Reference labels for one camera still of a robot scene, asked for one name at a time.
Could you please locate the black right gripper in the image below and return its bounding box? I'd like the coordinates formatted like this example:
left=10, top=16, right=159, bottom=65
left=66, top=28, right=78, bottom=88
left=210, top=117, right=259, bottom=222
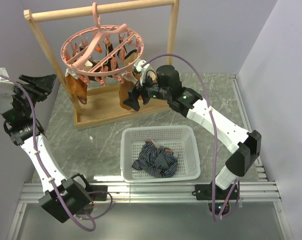
left=122, top=71, right=170, bottom=113

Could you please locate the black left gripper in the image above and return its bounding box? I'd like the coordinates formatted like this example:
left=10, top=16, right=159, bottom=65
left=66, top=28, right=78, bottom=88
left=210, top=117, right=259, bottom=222
left=11, top=74, right=56, bottom=118

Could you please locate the pink round clip hanger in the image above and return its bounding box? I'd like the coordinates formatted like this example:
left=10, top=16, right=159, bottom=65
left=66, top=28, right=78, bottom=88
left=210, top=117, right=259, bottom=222
left=60, top=2, right=144, bottom=86

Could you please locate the navy striped underwear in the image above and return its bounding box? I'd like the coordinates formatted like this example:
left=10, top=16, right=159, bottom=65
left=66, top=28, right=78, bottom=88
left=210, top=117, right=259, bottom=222
left=131, top=140, right=178, bottom=179

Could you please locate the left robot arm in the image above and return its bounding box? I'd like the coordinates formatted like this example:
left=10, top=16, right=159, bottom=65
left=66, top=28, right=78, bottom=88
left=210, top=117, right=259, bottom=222
left=0, top=74, right=112, bottom=232

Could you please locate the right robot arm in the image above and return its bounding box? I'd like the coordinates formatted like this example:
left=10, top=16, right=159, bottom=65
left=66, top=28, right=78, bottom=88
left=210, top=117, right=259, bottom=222
left=123, top=61, right=262, bottom=200

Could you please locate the brown hanging underwear right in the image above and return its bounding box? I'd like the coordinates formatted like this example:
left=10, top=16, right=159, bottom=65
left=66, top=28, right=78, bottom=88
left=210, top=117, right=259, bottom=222
left=119, top=74, right=138, bottom=111

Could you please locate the brown hanging underwear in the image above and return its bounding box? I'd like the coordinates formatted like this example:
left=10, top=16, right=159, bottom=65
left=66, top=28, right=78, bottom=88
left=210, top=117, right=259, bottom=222
left=119, top=74, right=138, bottom=111
left=65, top=71, right=87, bottom=105

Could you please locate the brown hanging underwear left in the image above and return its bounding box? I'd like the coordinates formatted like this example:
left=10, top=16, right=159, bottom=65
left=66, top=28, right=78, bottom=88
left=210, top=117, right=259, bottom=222
left=65, top=71, right=87, bottom=105

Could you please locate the cream hanging underwear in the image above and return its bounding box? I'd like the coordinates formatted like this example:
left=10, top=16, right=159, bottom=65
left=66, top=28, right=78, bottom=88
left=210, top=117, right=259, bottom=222
left=100, top=41, right=141, bottom=76

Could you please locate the wooden clothes rack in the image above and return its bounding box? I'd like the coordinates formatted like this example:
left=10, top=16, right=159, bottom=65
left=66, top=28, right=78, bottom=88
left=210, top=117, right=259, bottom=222
left=23, top=0, right=179, bottom=129

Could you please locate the white plastic basket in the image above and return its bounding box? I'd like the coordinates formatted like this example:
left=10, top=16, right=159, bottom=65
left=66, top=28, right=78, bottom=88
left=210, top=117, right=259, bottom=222
left=120, top=125, right=201, bottom=183

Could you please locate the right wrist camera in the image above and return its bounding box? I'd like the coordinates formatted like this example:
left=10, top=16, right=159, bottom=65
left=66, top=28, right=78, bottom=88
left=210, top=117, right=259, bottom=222
left=133, top=59, right=151, bottom=86

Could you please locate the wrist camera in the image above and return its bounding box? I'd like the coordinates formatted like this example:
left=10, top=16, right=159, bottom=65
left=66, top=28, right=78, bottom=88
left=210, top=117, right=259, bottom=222
left=0, top=67, right=14, bottom=90
left=133, top=59, right=151, bottom=86

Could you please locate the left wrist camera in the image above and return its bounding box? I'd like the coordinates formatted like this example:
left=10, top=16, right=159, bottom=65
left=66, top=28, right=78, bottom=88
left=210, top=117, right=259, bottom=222
left=0, top=67, right=14, bottom=90

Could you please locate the aluminium rail frame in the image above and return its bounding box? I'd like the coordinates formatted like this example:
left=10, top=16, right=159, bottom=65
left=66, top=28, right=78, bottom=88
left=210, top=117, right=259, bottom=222
left=8, top=87, right=291, bottom=240

